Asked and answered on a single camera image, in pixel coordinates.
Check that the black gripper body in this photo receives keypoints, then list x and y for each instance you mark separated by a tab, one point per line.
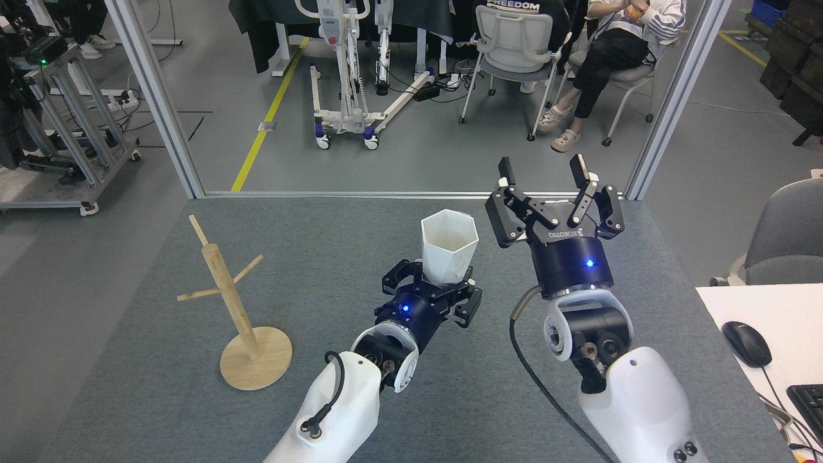
415	312
572	260

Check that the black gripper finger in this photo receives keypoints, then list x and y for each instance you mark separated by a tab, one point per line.
601	206
466	305
402	273
514	215

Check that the white hexagonal cup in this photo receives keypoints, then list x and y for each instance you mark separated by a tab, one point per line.
450	251

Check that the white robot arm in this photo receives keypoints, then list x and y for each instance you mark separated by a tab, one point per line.
636	399
341	411

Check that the wooden cup rack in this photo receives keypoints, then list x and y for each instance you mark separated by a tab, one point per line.
257	366

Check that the grey seat office chair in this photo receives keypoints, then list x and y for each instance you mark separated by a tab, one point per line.
636	76

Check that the black power strip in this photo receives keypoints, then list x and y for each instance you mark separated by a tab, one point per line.
427	93

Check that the person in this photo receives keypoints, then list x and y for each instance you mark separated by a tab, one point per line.
611	54

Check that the white mesh office chair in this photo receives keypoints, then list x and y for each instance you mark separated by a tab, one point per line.
514	38

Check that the grey padded office chair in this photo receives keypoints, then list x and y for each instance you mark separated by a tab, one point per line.
791	225

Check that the black computer mouse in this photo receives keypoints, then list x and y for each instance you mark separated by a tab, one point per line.
746	344

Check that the white desk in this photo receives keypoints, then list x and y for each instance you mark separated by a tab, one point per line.
791	308

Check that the stacked black crates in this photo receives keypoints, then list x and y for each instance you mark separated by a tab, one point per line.
797	58

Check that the blue plastic bin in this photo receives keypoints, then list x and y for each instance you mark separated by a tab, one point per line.
768	13

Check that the white stand on wheels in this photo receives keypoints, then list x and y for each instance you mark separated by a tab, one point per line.
331	26

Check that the black keyboard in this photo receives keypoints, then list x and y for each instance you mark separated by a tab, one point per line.
810	405

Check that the dark table cloth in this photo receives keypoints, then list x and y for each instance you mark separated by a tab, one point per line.
257	19

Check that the white power strip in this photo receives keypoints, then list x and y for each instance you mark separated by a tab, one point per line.
122	98

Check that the silver right post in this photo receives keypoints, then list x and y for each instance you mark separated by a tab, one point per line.
677	96

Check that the silver post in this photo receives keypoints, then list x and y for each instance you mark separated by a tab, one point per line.
157	96
677	96

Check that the silver left post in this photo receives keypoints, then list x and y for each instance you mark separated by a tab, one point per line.
157	96

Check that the aluminium frame cart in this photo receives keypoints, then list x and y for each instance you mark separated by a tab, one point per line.
38	206

